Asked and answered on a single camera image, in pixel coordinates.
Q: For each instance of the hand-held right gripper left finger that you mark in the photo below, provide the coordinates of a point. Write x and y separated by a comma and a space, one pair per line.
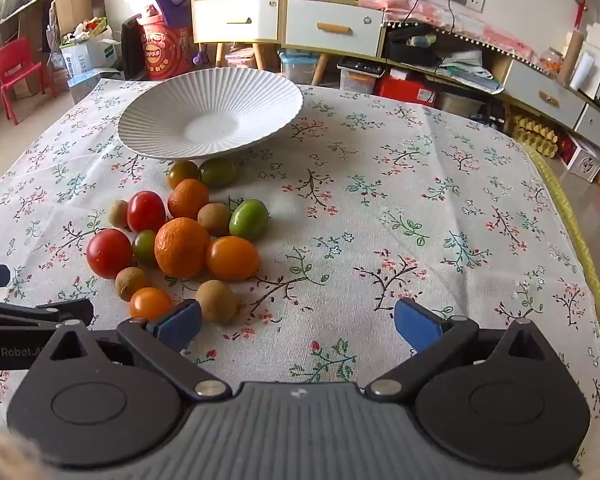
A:
177, 325

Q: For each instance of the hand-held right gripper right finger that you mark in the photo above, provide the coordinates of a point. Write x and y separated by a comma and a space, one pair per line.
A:
417, 325

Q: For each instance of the orange tomato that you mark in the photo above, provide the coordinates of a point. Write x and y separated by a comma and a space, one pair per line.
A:
233, 258
150, 303

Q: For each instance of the brown longan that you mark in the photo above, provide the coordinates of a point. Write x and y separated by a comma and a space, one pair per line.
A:
130, 283
214, 219
117, 214
216, 300

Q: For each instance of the large orange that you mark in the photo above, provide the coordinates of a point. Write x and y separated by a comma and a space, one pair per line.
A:
181, 247

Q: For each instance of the small green tomato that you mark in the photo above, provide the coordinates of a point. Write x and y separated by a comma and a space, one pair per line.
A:
143, 247

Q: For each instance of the red tomato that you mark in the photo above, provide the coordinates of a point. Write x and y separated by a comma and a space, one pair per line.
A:
109, 252
146, 211

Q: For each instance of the small mandarin orange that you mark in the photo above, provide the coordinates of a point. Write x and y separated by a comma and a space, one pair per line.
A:
187, 199

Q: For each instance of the light green jujube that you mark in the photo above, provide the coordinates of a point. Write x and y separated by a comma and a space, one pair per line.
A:
248, 218

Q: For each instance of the brown-green tomato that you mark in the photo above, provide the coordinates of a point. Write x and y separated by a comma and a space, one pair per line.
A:
182, 174

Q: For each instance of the white ribbed plate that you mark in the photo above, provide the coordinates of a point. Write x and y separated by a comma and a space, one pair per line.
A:
210, 110

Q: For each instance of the person's right forearm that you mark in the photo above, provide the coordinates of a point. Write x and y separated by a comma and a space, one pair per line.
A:
5, 455

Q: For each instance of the floral tablecloth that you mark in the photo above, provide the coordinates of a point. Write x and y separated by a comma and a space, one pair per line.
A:
380, 210

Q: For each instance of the yellow table cover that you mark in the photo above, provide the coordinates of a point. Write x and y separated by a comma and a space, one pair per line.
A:
580, 240

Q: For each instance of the red plastic chair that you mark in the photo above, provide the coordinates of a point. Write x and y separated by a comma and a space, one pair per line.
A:
15, 67

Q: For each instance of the light blue box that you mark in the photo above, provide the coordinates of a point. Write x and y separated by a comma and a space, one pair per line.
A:
92, 82

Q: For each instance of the yellow egg carton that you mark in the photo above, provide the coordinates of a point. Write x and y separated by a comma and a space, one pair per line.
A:
532, 130

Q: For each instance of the white box red print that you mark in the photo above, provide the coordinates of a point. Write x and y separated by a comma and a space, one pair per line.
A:
585, 160

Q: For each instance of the red flat box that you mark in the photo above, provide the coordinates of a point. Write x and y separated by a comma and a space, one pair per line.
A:
405, 90

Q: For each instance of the white cardboard box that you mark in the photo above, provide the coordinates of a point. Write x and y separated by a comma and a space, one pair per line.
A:
87, 52

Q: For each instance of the clear storage box black lid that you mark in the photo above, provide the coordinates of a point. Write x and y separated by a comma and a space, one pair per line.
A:
360, 72

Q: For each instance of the loose paper pile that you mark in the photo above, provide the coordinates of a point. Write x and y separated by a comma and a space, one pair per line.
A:
467, 67

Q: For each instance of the black panel heater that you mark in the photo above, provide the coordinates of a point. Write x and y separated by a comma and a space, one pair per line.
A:
130, 50

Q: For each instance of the long low wooden cabinet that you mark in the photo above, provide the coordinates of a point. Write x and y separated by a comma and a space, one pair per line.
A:
502, 67

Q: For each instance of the clear box pink contents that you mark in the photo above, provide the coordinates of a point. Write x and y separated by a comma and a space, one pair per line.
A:
240, 57

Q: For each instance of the red printed drum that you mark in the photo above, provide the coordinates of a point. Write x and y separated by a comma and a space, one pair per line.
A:
162, 50

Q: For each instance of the black case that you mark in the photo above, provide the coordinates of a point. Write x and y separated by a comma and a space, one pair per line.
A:
410, 47

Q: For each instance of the clear storage box blue lid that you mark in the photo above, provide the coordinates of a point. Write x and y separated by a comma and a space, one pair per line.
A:
297, 67

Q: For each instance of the cardboard sheets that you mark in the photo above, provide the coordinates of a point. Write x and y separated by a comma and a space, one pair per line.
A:
75, 0

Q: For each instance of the glass jar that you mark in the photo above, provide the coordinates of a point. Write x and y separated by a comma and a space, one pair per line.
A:
551, 62

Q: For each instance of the cardboard tube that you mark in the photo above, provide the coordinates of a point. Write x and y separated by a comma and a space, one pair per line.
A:
572, 55

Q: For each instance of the pink patterned cloth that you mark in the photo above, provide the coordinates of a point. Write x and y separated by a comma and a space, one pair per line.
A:
430, 12

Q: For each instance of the wooden shelf cabinet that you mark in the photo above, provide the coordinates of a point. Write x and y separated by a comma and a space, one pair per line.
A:
283, 20

